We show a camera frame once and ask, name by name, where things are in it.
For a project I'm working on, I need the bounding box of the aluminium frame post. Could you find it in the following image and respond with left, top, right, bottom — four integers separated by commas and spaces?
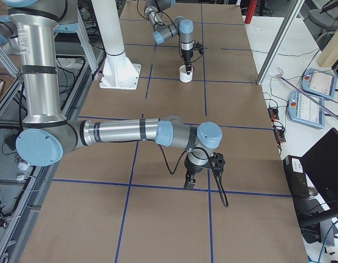
256, 0, 305, 85

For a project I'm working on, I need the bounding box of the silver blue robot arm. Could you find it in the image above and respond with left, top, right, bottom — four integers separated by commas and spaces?
7, 1, 225, 190
144, 1, 196, 76

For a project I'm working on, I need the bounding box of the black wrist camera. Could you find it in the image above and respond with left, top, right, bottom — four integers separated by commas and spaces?
210, 152, 226, 173
193, 41, 204, 55

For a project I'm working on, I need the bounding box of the near teach pendant tablet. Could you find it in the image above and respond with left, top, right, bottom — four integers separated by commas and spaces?
288, 90, 325, 129

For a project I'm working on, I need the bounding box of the blue tape strip right lengthwise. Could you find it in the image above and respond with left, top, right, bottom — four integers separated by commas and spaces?
207, 170, 214, 263

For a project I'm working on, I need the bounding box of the black laptop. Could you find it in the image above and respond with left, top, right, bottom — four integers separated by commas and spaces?
301, 128, 338, 208

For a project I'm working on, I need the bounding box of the black box on desk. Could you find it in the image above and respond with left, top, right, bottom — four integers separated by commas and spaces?
283, 155, 309, 198

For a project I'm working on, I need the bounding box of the white smiley mug black handle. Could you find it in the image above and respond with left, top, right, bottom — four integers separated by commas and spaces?
179, 65, 194, 83

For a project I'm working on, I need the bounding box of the blue tape strip right crosswise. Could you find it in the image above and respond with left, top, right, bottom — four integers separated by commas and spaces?
52, 179, 292, 198

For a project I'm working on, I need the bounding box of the teach pendant tablet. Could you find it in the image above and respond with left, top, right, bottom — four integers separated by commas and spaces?
301, 68, 337, 100
288, 90, 325, 129

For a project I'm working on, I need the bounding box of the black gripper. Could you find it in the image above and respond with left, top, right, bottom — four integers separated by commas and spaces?
183, 153, 210, 190
182, 49, 193, 75

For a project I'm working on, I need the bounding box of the grey office chair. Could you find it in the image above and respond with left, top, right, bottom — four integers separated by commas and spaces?
307, 1, 338, 34

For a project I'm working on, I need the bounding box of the wooden beam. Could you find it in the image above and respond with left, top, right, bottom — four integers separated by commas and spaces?
317, 29, 338, 67

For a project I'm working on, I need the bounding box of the far teach pendant tablet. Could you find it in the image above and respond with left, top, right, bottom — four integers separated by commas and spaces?
301, 68, 337, 100

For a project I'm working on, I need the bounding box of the orange black connector strip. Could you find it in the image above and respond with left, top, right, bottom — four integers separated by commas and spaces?
268, 107, 286, 145

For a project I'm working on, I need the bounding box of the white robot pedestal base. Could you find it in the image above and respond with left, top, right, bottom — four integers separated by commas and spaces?
92, 0, 141, 90

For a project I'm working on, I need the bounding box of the blue tape strip lengthwise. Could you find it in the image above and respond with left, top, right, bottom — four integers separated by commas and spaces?
207, 170, 214, 263
200, 4, 208, 117

